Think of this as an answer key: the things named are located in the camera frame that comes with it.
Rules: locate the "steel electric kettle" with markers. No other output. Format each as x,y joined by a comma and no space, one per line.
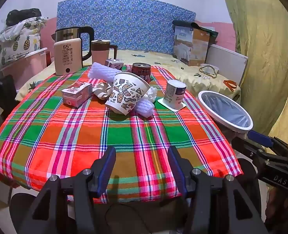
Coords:
66,34

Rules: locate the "cream paper bag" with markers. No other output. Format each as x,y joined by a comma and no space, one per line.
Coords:
102,90

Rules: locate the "pineapple print bedding bundle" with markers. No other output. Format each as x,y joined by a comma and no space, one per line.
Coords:
24,41

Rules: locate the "pink drink carton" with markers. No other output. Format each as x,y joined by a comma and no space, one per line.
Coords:
75,95

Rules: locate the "blue floral mattress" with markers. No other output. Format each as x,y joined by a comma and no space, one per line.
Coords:
134,22

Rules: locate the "cardboard quilt box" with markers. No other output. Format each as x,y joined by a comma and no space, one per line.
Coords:
197,46

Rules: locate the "red drink can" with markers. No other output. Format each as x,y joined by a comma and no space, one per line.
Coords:
142,73

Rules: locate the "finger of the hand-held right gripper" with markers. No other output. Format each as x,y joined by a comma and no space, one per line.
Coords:
241,145
259,137

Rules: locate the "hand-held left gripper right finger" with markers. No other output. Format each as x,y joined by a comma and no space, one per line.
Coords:
177,173

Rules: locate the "white foam fruit net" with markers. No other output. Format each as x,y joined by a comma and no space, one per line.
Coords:
145,108
100,72

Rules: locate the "plaid tablecloth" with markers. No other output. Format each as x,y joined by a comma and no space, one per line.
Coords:
61,139

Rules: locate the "person's right hand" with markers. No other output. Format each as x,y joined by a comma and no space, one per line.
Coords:
282,204

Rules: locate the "white tissue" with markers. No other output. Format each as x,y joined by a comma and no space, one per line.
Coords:
152,93

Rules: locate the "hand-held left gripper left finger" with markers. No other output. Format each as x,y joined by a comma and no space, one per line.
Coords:
107,173

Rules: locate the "pink mug with brown lid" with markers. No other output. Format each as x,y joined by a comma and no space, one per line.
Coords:
100,53

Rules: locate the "white yogurt cup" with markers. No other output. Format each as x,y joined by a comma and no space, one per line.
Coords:
174,91

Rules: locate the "cream rounded heating device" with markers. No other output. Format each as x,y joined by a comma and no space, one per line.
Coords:
68,61

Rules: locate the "yellow curtain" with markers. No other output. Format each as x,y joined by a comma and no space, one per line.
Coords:
263,41

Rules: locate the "purple drink carton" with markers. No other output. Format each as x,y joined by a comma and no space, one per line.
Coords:
114,65

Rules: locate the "white bin with liner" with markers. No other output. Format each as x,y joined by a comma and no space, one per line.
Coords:
225,109

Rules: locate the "patterned paper cup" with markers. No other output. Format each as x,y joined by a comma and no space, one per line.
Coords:
124,95

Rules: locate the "black bag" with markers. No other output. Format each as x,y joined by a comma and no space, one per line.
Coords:
24,15

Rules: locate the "white flat panel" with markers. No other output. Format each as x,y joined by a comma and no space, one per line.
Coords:
224,58

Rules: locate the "dark cloth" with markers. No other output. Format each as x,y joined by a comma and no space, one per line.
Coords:
183,23

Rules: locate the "pink plastic tub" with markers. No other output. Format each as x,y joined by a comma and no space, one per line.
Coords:
24,65

